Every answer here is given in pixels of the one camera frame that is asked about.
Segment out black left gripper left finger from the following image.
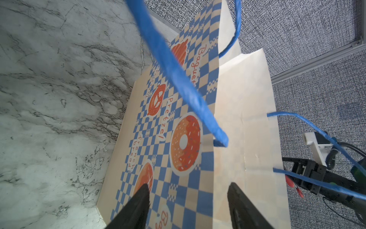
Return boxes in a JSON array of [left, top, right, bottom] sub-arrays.
[[106, 184, 150, 229]]

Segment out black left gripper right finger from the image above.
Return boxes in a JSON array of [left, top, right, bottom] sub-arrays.
[[227, 182, 274, 229]]

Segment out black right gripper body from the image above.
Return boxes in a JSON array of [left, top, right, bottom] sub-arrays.
[[282, 157, 327, 194]]

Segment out red metal tongs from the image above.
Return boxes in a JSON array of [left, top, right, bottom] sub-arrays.
[[285, 175, 304, 198]]

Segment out checkered paper bag blue handles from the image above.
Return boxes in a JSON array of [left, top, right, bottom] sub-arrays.
[[97, 1, 366, 229]]

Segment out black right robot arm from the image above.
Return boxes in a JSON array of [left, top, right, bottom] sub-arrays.
[[282, 147, 366, 228]]

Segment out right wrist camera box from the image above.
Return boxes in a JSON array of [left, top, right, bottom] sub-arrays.
[[302, 132, 339, 170]]

